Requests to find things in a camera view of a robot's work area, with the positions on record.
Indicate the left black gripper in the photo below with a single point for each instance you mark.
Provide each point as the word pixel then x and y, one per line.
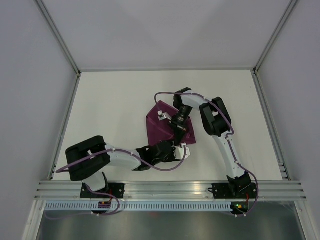
pixel 172 158

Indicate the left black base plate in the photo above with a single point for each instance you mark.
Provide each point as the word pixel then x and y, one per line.
pixel 115 189

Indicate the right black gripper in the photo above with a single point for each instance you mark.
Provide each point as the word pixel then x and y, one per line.
pixel 180 131

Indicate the left aluminium frame post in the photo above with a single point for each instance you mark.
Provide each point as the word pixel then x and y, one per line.
pixel 57 35

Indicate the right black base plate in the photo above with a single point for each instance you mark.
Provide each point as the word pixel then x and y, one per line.
pixel 223 191

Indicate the purple cloth napkin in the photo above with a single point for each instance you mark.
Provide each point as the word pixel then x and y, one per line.
pixel 159 130

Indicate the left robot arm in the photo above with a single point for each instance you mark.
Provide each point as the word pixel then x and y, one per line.
pixel 101 154

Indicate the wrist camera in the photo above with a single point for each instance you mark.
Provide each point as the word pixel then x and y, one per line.
pixel 181 152
pixel 163 116

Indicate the aluminium front rail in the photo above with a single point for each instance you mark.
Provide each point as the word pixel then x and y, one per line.
pixel 280 190

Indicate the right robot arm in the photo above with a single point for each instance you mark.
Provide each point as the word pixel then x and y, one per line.
pixel 217 123

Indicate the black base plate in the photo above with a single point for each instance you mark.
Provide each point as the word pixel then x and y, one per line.
pixel 223 191
pixel 115 189

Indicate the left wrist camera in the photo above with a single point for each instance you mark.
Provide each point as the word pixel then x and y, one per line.
pixel 181 152

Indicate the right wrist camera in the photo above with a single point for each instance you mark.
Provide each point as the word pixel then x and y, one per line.
pixel 163 116

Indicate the aluminium frame post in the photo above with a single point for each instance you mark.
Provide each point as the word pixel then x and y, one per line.
pixel 57 35
pixel 276 33

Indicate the right aluminium frame post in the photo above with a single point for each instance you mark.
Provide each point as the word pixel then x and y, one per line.
pixel 276 33

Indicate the white slotted cable duct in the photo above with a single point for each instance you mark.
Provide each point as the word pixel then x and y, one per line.
pixel 139 206

